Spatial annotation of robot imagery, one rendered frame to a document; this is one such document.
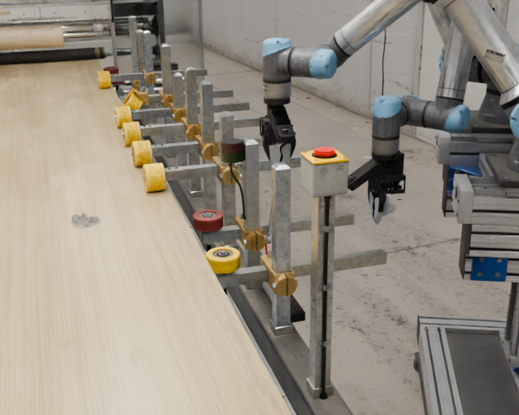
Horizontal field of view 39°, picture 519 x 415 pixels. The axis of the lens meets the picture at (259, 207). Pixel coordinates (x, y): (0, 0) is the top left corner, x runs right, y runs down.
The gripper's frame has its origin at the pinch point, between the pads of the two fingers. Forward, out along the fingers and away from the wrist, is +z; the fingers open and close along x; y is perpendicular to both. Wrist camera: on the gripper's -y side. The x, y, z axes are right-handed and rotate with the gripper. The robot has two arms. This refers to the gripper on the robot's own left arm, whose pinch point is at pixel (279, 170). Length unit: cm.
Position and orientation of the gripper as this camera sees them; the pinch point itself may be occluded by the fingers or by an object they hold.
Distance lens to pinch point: 202.5
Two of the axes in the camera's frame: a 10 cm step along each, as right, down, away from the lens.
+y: -2.7, -3.4, 9.0
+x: -9.6, 1.1, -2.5
